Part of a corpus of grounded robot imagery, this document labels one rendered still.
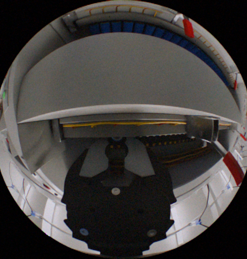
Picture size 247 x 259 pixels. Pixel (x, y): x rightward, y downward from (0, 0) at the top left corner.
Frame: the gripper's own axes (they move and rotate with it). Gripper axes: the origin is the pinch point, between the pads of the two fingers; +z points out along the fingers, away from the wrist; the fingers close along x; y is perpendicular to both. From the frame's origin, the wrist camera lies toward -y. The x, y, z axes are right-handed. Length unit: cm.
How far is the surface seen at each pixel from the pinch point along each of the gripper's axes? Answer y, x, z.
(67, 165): 3.5, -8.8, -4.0
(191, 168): 14.7, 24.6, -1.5
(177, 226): 187, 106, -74
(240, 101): -16, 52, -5
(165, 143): 8.3, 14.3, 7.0
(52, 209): 186, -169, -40
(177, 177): 14.1, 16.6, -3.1
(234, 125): -4.6, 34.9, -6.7
